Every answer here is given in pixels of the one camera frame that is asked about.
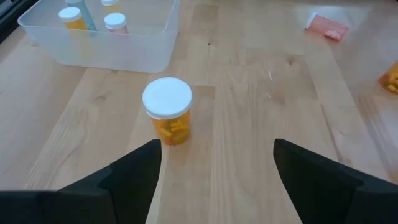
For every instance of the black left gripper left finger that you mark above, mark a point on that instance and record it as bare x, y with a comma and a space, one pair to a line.
93, 205

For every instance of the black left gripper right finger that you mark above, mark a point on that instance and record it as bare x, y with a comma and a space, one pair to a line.
335, 202

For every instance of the labelled orange pill bottle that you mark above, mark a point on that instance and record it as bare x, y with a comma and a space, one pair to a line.
168, 96

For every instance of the orange bottle with oval pills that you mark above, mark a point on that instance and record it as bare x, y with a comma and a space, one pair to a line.
391, 81

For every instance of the pink pill bottle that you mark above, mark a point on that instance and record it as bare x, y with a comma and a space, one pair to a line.
323, 26
115, 21

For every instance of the teal pill bottle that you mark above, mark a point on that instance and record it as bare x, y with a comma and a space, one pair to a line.
85, 15

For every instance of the small orange pill bottle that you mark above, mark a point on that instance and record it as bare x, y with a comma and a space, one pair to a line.
109, 2
71, 15

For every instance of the clear plastic bin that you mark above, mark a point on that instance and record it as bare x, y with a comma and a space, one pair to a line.
109, 53

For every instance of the black table back rail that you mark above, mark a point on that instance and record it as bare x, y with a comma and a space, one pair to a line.
9, 12

